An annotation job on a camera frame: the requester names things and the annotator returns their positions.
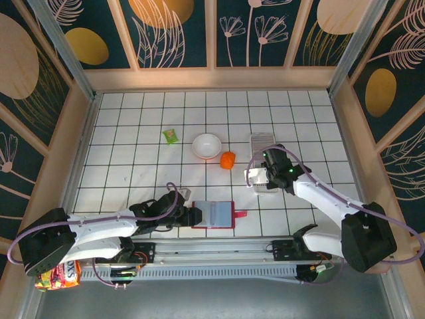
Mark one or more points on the colourful snack bag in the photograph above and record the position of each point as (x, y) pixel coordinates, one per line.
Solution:
(63, 277)

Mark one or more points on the red card holder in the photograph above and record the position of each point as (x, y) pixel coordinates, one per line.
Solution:
(216, 214)

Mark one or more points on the black electronics box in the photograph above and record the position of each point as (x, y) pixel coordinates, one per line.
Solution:
(124, 273)
(315, 272)

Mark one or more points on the white bowl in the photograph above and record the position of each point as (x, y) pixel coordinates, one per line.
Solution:
(206, 146)

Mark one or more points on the green snack packet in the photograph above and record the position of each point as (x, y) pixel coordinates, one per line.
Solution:
(170, 136)

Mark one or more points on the aluminium frame post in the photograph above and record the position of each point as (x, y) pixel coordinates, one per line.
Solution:
(66, 53)
(357, 46)

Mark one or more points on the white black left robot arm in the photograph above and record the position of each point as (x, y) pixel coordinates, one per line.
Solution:
(99, 229)

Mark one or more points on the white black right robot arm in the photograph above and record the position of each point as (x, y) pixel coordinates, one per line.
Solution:
(325, 202)

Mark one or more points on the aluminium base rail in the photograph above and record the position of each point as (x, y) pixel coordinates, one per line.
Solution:
(212, 252)

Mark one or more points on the clear plastic card tray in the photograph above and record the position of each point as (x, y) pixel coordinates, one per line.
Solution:
(260, 141)

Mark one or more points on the orange toy fruit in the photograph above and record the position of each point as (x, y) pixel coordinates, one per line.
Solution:
(227, 160)

